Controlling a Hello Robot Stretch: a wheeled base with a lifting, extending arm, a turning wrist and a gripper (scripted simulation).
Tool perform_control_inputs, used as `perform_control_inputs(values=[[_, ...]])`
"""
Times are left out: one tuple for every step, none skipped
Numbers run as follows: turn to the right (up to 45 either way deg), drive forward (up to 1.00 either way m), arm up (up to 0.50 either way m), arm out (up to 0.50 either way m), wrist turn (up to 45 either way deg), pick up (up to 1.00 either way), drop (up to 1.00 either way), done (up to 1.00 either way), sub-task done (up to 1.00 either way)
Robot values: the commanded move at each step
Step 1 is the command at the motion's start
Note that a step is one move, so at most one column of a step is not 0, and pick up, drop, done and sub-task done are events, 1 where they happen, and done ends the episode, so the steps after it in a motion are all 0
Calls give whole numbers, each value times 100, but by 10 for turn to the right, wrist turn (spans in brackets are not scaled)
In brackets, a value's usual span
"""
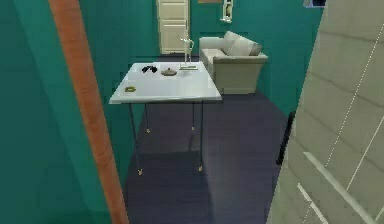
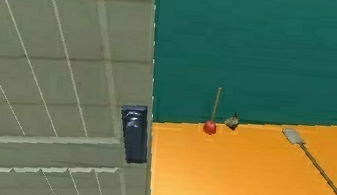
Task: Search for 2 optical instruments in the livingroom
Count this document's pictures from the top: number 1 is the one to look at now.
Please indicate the white table with black legs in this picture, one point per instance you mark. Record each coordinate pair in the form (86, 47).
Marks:
(170, 85)

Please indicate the brown lidded dish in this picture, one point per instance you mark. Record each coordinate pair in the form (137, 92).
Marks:
(168, 72)

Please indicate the white statuette on base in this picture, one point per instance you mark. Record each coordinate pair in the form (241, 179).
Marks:
(187, 53)

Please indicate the black binoculars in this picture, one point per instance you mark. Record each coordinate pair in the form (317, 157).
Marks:
(149, 69)

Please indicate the beige sofa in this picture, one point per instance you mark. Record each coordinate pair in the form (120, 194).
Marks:
(233, 66)

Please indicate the small yellow-green object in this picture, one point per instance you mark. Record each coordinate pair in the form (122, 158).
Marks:
(130, 89)

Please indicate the cream panelled room door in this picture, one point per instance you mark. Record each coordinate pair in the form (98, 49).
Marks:
(172, 26)

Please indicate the grey sofa cushion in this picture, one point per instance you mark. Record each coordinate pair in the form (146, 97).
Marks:
(256, 49)

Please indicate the pale open room door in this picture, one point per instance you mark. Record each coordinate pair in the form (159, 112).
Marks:
(343, 133)

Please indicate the orange wooden door frame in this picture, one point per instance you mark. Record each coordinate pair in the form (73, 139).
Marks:
(90, 110)

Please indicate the white wall-mounted fixture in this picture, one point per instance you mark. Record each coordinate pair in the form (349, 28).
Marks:
(227, 10)

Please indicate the brown framed wall picture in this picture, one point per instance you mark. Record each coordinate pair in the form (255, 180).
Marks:
(210, 1)

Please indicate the dark framed wall picture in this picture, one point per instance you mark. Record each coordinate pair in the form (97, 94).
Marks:
(315, 3)

